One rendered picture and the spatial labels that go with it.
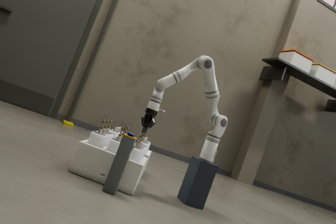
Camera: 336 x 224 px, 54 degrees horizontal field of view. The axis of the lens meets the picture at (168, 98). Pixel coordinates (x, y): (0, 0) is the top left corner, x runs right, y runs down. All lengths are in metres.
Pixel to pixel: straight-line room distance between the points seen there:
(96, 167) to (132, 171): 0.21
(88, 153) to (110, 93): 2.61
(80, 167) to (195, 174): 0.74
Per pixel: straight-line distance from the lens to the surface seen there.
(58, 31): 4.38
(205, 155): 2.23
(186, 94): 4.83
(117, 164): 1.78
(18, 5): 4.42
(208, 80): 2.13
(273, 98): 5.41
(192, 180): 2.22
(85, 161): 1.94
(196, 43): 4.91
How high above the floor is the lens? 0.45
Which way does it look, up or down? 4 degrees up
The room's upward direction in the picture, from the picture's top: 21 degrees clockwise
